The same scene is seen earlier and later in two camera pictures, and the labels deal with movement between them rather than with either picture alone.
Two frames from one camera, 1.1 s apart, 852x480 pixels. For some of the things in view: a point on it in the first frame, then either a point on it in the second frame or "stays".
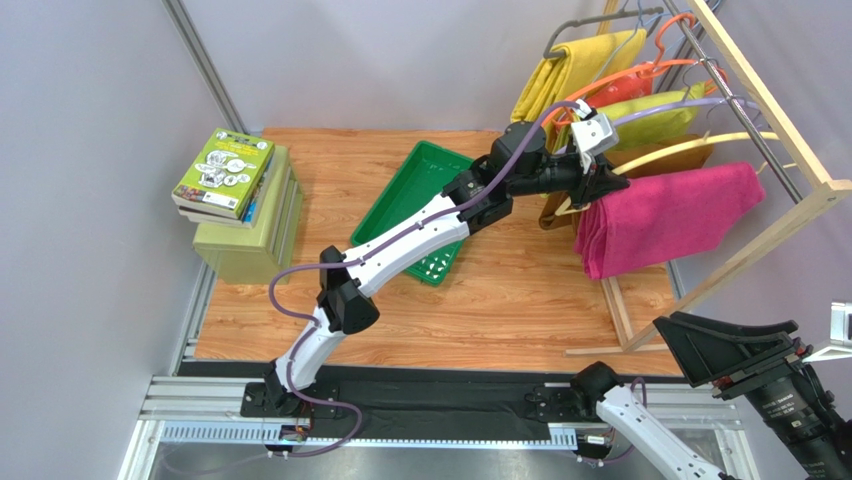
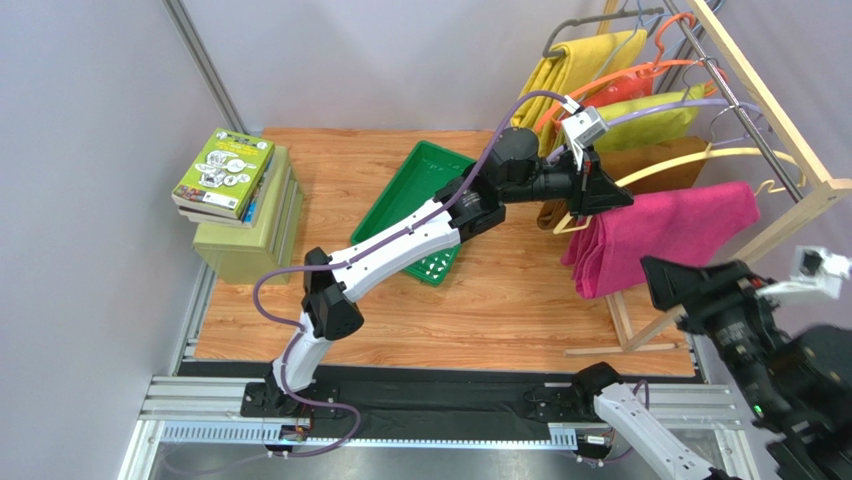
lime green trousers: x=681 y=123 stays
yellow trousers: x=565 y=74 stays
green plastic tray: x=422 y=179 stays
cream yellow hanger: x=701 y=144 → x=705 y=155
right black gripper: x=722 y=356 → x=697 y=296
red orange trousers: x=631 y=88 stays
